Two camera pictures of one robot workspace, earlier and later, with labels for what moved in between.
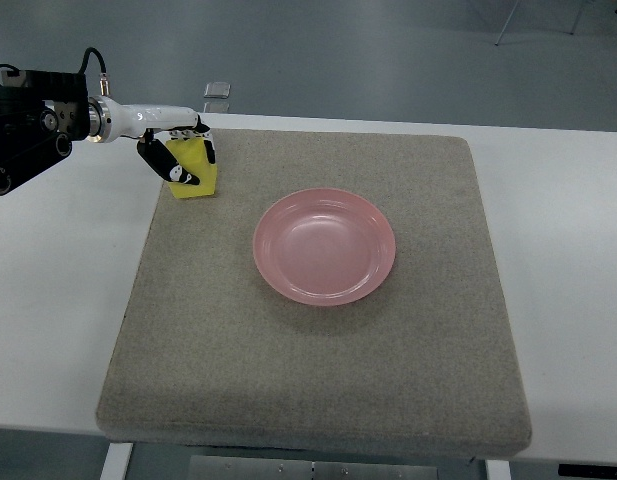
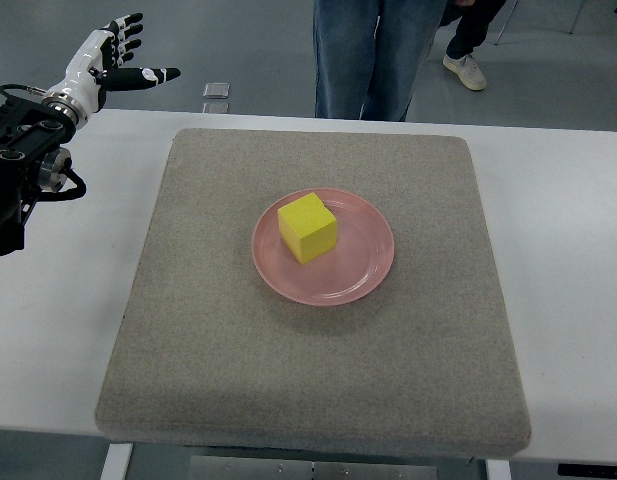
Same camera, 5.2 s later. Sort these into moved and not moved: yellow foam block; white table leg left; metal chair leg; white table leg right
Moved: yellow foam block
Not moved: metal chair leg; white table leg right; white table leg left
